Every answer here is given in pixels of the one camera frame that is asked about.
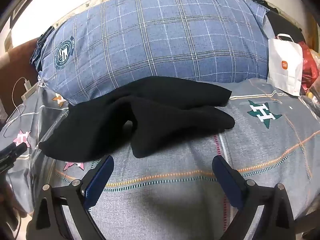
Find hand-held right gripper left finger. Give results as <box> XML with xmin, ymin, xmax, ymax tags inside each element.
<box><xmin>26</xmin><ymin>154</ymin><xmax>115</xmax><ymax>240</ymax></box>

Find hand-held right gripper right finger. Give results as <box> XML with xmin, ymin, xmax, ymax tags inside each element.
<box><xmin>212</xmin><ymin>156</ymin><xmax>304</xmax><ymax>240</ymax></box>

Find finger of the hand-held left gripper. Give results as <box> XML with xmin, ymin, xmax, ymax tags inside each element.
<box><xmin>0</xmin><ymin>142</ymin><xmax>28</xmax><ymax>173</ymax></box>

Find black pants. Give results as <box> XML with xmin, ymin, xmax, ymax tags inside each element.
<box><xmin>38</xmin><ymin>76</ymin><xmax>235</xmax><ymax>163</ymax></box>

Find grey star-print bed sheet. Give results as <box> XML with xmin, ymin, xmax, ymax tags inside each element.
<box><xmin>0</xmin><ymin>76</ymin><xmax>320</xmax><ymax>240</ymax></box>

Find brown wooden headboard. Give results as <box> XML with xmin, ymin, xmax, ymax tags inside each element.
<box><xmin>0</xmin><ymin>39</ymin><xmax>40</xmax><ymax>130</ymax></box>

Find clear plastic bag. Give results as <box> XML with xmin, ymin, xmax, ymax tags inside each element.
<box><xmin>300</xmin><ymin>80</ymin><xmax>320</xmax><ymax>120</ymax></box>

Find white paper bag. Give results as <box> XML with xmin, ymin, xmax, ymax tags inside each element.
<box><xmin>266</xmin><ymin>33</ymin><xmax>304</xmax><ymax>97</ymax></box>

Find red plastic bag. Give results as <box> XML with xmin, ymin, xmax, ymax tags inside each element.
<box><xmin>299</xmin><ymin>41</ymin><xmax>320</xmax><ymax>94</ymax></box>

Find black cloth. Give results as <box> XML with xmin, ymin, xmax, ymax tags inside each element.
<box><xmin>249</xmin><ymin>0</ymin><xmax>303</xmax><ymax>45</ymax></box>

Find white charger with cable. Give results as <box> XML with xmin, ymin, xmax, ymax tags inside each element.
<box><xmin>0</xmin><ymin>76</ymin><xmax>34</xmax><ymax>140</ymax></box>

